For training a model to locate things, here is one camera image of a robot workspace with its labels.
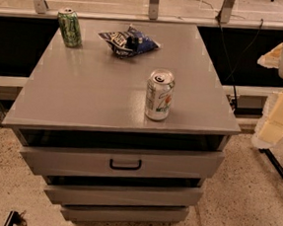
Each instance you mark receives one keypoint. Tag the blue chip bag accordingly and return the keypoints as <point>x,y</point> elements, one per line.
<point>128,43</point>

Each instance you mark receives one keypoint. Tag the white 7up can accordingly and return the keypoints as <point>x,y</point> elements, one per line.
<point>159,94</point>

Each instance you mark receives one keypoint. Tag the green soda can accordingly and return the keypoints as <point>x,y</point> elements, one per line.
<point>69,27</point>

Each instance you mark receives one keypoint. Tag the black stand leg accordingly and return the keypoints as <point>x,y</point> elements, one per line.
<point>277,166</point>

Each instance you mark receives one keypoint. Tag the top grey drawer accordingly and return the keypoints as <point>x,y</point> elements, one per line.
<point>75,162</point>

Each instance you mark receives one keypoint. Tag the grey drawer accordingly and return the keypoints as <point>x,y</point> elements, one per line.
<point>75,162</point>
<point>121,196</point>
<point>124,213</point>

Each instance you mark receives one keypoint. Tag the bottom grey drawer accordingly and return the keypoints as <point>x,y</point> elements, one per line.
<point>124,213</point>

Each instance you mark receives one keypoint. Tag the middle grey drawer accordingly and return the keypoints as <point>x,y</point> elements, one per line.
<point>121,196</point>

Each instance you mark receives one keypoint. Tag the grey drawer cabinet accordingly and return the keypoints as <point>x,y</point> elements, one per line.
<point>89,98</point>

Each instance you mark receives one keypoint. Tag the black floor object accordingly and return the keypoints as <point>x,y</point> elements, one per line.
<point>15,219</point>

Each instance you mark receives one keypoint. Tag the black drawer handle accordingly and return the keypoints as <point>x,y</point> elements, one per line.
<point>123,166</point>

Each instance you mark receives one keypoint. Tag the metal window rail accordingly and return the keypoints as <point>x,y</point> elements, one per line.
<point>245,13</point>

